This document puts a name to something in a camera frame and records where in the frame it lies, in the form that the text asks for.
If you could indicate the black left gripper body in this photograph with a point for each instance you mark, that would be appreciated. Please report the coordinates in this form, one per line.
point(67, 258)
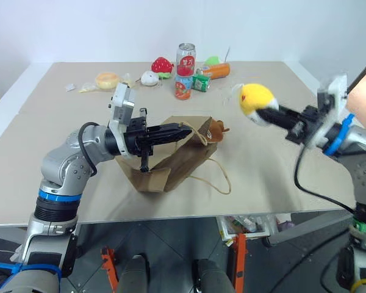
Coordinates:
point(134, 142)

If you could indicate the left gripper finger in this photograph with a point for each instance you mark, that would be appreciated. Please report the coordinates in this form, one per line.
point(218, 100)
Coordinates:
point(166, 138)
point(167, 129)

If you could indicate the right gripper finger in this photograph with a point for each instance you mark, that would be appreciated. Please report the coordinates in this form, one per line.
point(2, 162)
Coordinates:
point(276, 119)
point(291, 112)

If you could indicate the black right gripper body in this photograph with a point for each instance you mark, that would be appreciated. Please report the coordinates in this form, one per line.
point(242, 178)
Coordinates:
point(306, 125)

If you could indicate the brown paper bag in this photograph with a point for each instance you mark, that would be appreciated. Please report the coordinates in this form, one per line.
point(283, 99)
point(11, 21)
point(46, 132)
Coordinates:
point(177, 164)

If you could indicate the yellow and white plush toy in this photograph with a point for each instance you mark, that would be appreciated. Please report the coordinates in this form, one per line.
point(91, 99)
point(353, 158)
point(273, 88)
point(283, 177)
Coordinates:
point(256, 99)

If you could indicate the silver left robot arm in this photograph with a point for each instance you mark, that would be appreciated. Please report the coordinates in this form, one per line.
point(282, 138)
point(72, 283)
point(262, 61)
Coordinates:
point(59, 171)

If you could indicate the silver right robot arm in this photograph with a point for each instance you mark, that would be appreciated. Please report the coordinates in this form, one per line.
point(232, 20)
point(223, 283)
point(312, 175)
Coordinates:
point(364, 164)

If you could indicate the person's bare forearm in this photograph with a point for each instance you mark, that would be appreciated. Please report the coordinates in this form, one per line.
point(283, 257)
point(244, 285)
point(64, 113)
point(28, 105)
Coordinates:
point(364, 103)

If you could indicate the brown plush toy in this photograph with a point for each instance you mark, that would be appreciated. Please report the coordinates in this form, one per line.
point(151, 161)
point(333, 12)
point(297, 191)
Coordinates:
point(216, 131)

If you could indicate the white round plush toy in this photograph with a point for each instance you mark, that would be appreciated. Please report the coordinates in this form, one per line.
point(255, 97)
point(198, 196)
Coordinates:
point(149, 78)

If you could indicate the red strawberry plush toy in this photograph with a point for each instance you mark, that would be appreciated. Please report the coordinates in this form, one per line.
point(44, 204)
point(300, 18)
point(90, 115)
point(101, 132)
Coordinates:
point(162, 66)

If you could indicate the short red blue drink can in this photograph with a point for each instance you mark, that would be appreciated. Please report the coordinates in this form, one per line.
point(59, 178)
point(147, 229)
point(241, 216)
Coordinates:
point(183, 88)

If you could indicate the crumpled clear plastic film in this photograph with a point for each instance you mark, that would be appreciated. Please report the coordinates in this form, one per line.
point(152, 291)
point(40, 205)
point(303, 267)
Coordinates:
point(227, 96)

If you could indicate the green drink can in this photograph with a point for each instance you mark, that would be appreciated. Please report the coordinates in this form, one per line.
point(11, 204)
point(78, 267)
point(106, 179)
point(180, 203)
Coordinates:
point(200, 83)

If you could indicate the clear plastic wrapper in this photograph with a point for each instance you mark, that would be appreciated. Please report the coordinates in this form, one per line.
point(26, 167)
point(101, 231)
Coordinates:
point(127, 80)

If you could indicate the tall red strawberry drink can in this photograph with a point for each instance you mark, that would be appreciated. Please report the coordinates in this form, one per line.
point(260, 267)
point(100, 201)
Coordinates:
point(186, 61)

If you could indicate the yellow item in plastic wrap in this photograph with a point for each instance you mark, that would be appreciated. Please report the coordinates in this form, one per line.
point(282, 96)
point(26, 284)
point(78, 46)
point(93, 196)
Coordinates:
point(87, 88)

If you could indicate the orange drink can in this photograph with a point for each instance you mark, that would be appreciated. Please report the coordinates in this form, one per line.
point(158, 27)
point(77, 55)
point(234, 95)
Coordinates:
point(218, 70)

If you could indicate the small white plastic scrap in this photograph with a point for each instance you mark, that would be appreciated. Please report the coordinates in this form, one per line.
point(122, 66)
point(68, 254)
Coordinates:
point(70, 87)

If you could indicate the grey box under table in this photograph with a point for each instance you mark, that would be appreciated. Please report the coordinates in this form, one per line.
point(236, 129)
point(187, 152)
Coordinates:
point(308, 227)

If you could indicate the white box of clutter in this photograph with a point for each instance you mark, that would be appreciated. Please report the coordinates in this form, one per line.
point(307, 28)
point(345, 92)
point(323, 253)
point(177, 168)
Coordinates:
point(244, 227)

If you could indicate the orange stand leg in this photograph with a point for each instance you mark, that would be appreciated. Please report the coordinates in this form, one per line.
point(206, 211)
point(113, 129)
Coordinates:
point(239, 262)
point(109, 268)

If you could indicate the dark rounded shape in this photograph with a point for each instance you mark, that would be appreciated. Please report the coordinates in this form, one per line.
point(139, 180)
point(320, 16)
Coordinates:
point(133, 274)
point(213, 277)

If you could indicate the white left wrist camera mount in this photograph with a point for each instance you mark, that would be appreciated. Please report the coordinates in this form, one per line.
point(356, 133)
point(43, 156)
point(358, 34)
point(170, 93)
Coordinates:
point(122, 105)

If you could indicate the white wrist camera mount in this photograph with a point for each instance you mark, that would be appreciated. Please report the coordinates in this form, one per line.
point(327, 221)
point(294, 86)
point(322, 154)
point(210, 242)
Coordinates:
point(122, 105)
point(335, 91)

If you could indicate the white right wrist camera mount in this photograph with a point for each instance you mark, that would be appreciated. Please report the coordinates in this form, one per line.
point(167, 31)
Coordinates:
point(335, 91)

